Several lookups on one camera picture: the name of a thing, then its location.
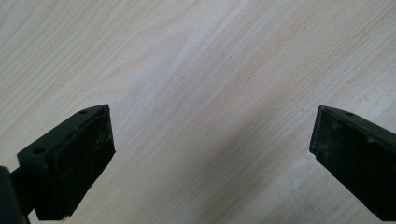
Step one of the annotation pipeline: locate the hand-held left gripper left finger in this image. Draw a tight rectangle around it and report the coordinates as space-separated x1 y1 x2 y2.
10 104 117 221

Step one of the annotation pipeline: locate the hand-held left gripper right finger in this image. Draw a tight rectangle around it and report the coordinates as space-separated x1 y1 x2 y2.
308 105 396 222

